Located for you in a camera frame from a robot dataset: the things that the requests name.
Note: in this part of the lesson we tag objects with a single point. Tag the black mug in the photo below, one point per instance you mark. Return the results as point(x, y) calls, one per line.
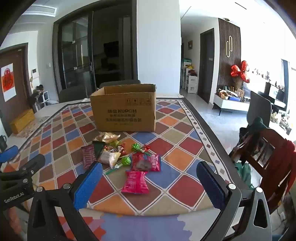
point(2, 143)

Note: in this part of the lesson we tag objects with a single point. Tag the red foil balloon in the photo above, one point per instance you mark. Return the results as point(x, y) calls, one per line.
point(240, 73)

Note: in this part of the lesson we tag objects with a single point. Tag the dark interior door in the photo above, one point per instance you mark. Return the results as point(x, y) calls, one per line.
point(205, 67)

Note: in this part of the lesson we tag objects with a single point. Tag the brown entrance door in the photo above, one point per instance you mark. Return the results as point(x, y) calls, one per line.
point(20, 92)

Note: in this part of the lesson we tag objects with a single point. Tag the red and white door poster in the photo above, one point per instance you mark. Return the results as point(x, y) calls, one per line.
point(8, 81)

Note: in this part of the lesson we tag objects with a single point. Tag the red cloth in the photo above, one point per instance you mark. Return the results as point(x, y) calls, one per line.
point(282, 166)

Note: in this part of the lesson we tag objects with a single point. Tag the black framed glass door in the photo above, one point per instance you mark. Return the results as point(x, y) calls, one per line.
point(74, 51)

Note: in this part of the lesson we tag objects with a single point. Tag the small wall picture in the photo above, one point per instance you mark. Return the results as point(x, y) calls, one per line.
point(190, 45)

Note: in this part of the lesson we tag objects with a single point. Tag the dark grey chair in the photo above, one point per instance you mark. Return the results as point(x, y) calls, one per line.
point(259, 109)

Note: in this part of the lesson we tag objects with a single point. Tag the green lollipop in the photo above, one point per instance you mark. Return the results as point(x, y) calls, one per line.
point(126, 161)

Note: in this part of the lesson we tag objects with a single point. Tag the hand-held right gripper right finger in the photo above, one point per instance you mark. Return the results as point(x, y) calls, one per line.
point(210, 185)

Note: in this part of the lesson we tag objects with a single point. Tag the white shelf unit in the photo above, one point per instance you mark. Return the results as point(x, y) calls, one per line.
point(190, 81)

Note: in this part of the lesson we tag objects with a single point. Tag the black bag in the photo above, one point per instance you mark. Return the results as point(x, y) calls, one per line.
point(37, 92)

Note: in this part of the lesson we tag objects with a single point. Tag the dark green snack packet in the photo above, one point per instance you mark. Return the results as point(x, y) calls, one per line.
point(99, 147)

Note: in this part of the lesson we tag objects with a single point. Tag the green candy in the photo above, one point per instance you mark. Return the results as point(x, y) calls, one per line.
point(136, 147)

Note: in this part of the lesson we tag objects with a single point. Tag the maroon snack packet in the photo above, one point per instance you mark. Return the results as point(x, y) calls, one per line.
point(88, 156)

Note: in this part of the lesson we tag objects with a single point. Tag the white snack packet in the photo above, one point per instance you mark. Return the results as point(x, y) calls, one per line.
point(108, 158)

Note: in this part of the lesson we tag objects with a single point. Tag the brown cardboard box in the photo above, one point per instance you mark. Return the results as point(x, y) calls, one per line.
point(124, 111)

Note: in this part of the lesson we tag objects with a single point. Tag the red-brown wooden chair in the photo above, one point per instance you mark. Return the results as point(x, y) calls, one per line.
point(252, 160)

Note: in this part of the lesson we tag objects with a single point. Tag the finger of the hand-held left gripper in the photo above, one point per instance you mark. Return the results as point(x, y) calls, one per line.
point(8, 153)
point(30, 165)

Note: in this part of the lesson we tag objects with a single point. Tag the yellow wooden box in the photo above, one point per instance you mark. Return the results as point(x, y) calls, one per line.
point(22, 121)

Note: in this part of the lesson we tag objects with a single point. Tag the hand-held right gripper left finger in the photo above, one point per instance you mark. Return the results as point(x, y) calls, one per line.
point(87, 185)

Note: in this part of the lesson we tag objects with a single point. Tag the gold snack packet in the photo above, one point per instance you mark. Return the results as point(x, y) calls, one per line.
point(107, 136)

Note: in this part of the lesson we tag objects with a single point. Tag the dark green cloth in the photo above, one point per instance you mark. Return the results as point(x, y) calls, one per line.
point(257, 125)

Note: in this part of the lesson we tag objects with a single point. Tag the pink striped snack packet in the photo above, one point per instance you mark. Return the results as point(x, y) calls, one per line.
point(135, 183)

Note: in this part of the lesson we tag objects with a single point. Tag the red candy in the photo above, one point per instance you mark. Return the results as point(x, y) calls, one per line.
point(145, 148)
point(120, 148)

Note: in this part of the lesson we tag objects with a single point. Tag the colourful diamond pattern tablecloth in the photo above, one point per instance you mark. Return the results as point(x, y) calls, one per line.
point(175, 148)

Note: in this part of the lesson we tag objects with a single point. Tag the white wall intercom panel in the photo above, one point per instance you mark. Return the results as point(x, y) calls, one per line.
point(35, 73)

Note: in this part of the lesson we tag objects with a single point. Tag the green yellow snack packet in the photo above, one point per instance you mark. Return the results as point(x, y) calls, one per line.
point(114, 143)

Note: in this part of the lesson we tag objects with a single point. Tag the slatted wooden wall panel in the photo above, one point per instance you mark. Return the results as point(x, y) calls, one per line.
point(225, 51)

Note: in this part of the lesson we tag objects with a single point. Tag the white low cabinet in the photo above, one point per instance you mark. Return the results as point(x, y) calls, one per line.
point(229, 104)

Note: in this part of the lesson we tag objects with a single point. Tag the pink blue-edged snack packet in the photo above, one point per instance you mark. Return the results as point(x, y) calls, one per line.
point(148, 163)

